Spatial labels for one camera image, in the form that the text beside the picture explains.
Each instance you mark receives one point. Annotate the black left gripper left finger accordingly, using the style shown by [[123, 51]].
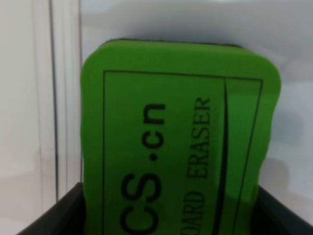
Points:
[[66, 217]]

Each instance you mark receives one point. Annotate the green whiteboard eraser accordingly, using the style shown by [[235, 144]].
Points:
[[167, 153]]

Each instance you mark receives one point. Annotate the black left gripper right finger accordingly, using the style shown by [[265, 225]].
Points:
[[270, 217]]

